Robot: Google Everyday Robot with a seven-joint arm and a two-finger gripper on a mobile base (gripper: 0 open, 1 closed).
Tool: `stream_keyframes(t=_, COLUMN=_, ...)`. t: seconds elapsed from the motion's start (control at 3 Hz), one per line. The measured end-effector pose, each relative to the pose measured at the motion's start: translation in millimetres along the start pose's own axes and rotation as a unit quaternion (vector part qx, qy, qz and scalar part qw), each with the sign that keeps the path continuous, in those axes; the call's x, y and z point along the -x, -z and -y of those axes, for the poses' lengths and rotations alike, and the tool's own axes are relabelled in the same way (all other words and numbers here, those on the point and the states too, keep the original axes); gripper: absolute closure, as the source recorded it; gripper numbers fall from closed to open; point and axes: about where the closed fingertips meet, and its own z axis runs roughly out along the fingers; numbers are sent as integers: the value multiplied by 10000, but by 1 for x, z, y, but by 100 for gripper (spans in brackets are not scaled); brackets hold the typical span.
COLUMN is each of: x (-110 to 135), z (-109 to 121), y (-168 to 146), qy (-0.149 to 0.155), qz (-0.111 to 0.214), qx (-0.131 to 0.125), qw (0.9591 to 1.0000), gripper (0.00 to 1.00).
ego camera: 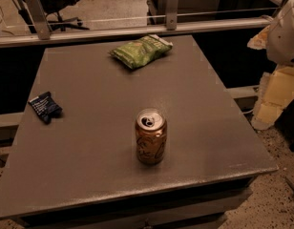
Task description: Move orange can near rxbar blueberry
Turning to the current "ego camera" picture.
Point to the green chip bag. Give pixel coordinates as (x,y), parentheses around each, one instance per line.
(139,53)

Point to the orange soda can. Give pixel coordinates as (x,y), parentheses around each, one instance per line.
(151,136)

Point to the black office chair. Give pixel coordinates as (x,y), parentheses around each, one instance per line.
(55,7)

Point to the dark blue rxbar wrapper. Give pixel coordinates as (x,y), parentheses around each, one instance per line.
(45,107)

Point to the grey table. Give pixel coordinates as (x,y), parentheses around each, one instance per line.
(88,157)

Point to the metal railing frame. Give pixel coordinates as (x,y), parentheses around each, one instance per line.
(28,24)

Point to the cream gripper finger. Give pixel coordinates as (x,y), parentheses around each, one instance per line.
(259,41)
(276,91)

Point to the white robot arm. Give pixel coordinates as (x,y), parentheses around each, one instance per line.
(280,50)

